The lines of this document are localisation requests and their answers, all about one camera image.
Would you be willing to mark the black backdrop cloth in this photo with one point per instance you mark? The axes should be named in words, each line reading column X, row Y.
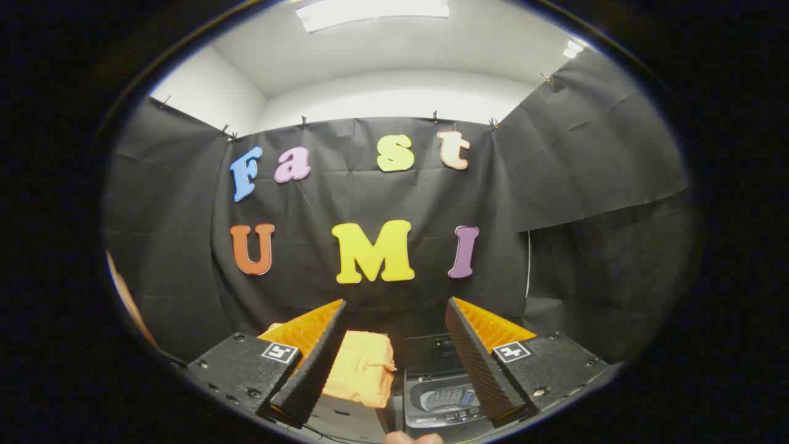
column 370, row 197

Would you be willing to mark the black washing machine lid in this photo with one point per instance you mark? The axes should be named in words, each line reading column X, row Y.
column 428, row 354

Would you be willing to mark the orange polo shirt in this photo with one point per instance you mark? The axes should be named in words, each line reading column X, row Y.
column 360, row 370

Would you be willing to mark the long ceiling light panel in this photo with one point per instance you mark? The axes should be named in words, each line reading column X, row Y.
column 370, row 11

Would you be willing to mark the row of black clips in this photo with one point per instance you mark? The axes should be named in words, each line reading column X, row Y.
column 303, row 121

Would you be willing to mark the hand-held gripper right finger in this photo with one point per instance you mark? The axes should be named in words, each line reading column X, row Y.
column 478, row 364

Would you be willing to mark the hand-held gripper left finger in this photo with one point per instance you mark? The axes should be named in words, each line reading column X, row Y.
column 317, row 364

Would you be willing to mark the small ceiling light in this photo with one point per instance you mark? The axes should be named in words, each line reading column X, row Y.
column 572, row 49

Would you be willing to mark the grey washing machine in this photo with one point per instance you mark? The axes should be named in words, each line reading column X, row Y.
column 441, row 401

